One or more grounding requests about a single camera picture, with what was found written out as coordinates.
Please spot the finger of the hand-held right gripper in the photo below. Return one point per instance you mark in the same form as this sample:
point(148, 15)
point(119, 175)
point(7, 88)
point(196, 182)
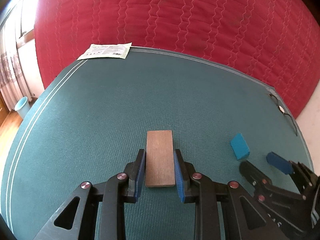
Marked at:
point(278, 162)
point(255, 177)

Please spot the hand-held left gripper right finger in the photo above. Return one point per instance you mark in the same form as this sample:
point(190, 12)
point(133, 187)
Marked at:
point(179, 180)

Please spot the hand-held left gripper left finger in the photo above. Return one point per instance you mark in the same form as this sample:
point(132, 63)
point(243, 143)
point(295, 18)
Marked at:
point(139, 180)

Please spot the brown wooden wedge block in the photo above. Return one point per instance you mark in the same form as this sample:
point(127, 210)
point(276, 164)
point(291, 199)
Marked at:
point(160, 157)

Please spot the blue wedge block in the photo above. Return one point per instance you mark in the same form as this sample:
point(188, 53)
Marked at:
point(239, 146)

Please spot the teal mat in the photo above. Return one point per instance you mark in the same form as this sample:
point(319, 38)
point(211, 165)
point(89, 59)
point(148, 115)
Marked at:
point(95, 110)

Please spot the printed paper leaflet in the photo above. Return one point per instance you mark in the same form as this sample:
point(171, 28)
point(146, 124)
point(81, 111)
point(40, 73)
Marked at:
point(106, 51)

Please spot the light blue trash bin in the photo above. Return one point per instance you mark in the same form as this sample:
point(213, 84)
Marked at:
point(21, 106)

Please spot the patterned curtain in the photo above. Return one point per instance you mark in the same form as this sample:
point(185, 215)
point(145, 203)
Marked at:
point(10, 80)

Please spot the red quilted blanket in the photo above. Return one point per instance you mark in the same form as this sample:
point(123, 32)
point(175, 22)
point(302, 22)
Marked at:
point(175, 15)

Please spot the window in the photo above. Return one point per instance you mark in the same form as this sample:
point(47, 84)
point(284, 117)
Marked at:
point(26, 20)

